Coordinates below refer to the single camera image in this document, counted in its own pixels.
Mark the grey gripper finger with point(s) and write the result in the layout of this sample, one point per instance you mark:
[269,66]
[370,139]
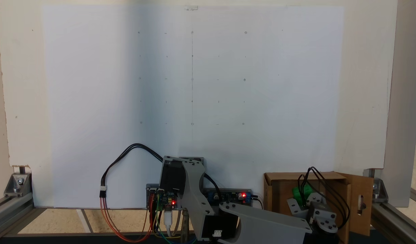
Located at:
[298,208]
[316,200]

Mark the green dice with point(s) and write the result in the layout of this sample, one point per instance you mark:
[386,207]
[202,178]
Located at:
[301,191]

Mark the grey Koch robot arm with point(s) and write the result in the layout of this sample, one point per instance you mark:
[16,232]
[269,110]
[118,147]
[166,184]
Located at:
[262,223]

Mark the brown cardboard box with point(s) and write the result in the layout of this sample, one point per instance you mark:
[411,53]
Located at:
[279,203]

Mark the circuit board with blue terminal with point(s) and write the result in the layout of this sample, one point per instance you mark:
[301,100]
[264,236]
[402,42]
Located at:
[231,196]

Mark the small motor driver circuit board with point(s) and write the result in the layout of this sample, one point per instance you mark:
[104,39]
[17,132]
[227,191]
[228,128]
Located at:
[163,200]

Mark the clear tape piece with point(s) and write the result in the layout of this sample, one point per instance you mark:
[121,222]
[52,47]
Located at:
[191,7]

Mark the metal corner bracket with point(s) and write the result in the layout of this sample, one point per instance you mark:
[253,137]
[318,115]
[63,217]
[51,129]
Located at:
[18,184]
[380,189]

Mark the aluminium frame rail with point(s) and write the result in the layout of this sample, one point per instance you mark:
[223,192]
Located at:
[8,213]
[397,220]

